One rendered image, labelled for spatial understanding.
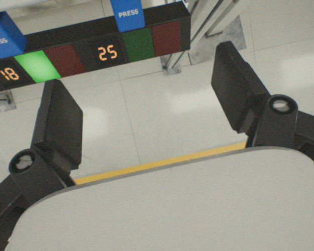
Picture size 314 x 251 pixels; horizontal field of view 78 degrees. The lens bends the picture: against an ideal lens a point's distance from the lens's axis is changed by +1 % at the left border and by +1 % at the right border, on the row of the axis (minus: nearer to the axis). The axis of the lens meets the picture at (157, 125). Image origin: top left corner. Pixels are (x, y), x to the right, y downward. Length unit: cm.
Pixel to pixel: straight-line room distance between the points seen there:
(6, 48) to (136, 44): 12
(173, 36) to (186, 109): 68
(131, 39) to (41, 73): 11
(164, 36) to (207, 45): 71
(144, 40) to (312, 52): 99
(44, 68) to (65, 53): 3
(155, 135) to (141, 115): 11
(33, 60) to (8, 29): 4
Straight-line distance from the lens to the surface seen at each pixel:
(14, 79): 27
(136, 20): 19
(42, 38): 25
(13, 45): 21
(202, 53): 91
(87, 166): 97
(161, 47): 23
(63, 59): 24
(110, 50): 23
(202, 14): 34
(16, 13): 98
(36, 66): 25
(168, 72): 88
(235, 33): 98
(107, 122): 90
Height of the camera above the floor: 87
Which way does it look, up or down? 82 degrees down
